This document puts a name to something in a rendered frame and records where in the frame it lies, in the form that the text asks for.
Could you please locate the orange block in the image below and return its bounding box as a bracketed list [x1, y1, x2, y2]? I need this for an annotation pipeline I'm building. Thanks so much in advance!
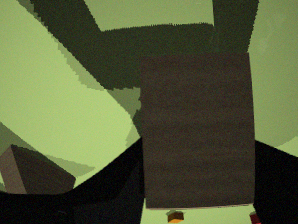
[168, 213, 184, 224]

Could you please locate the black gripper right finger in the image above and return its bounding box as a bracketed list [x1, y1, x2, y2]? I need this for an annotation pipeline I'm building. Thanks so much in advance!
[253, 140, 298, 224]

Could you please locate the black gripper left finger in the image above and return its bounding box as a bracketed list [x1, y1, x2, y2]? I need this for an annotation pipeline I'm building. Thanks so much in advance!
[0, 137, 145, 224]

